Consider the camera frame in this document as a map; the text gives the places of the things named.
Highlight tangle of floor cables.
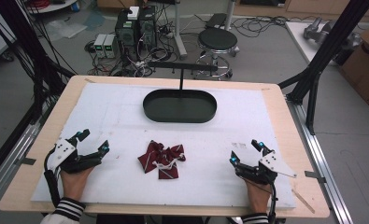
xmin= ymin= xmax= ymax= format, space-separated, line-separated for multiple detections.
xmin=191 ymin=13 xmax=325 ymax=39

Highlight thin wooden stick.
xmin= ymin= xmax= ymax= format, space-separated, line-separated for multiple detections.
xmin=291 ymin=189 xmax=316 ymax=215

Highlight person's dark pants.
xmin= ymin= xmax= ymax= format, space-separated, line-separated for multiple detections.
xmin=95 ymin=214 xmax=205 ymax=224

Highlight grey bench power supply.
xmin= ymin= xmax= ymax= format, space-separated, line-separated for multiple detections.
xmin=92 ymin=33 xmax=107 ymax=59
xmin=103 ymin=34 xmax=119 ymax=60

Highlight clear plastic sheet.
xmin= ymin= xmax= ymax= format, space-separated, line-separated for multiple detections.
xmin=44 ymin=19 xmax=89 ymax=43

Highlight small white box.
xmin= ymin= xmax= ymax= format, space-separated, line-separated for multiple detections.
xmin=126 ymin=6 xmax=141 ymax=21

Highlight black tape piece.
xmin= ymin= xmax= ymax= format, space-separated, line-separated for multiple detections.
xmin=304 ymin=170 xmax=327 ymax=184
xmin=14 ymin=157 xmax=37 ymax=166

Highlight black computer tower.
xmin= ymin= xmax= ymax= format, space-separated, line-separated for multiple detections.
xmin=114 ymin=8 xmax=140 ymax=62
xmin=137 ymin=5 xmax=158 ymax=50

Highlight white foam mat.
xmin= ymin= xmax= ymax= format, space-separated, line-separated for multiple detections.
xmin=31 ymin=82 xmax=297 ymax=209

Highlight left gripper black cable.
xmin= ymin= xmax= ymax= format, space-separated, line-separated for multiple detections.
xmin=43 ymin=148 xmax=63 ymax=209

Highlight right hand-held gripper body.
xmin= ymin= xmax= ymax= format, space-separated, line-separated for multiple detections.
xmin=234 ymin=150 xmax=298 ymax=186

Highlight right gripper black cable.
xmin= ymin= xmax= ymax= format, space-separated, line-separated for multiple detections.
xmin=246 ymin=179 xmax=278 ymax=224

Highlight red coiled cable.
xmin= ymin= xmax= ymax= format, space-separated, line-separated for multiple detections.
xmin=25 ymin=0 xmax=50 ymax=9

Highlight person's right hand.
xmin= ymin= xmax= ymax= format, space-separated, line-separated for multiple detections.
xmin=243 ymin=177 xmax=272 ymax=216

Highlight grey machine part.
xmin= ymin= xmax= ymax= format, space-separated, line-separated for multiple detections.
xmin=303 ymin=17 xmax=362 ymax=50

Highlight brown cardboard box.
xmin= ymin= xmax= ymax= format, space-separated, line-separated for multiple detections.
xmin=338 ymin=21 xmax=369 ymax=110

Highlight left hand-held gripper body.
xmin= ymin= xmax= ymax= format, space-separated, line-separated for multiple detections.
xmin=46 ymin=137 xmax=103 ymax=175

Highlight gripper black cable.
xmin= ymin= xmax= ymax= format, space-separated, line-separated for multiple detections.
xmin=43 ymin=148 xmax=63 ymax=209
xmin=246 ymin=179 xmax=278 ymax=224

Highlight black frame strut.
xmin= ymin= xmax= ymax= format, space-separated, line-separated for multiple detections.
xmin=277 ymin=0 xmax=369 ymax=135
xmin=0 ymin=0 xmax=76 ymax=125

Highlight black round stool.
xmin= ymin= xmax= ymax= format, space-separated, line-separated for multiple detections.
xmin=193 ymin=27 xmax=240 ymax=81

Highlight dark red striped cloth pouch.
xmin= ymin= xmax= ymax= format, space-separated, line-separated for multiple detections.
xmin=137 ymin=139 xmax=187 ymax=180

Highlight aluminium frame rail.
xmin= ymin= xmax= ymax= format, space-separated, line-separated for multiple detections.
xmin=285 ymin=94 xmax=355 ymax=224
xmin=0 ymin=102 xmax=54 ymax=203

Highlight grey desk leg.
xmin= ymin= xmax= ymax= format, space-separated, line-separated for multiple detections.
xmin=224 ymin=0 xmax=236 ymax=32
xmin=172 ymin=0 xmax=189 ymax=60

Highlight flat black case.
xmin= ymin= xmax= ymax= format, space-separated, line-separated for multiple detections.
xmin=205 ymin=12 xmax=228 ymax=30

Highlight black oval tray hanger stand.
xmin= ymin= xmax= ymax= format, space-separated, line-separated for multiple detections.
xmin=142 ymin=60 xmax=219 ymax=124

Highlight person's left hand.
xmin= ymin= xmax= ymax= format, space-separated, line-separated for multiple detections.
xmin=60 ymin=166 xmax=94 ymax=202

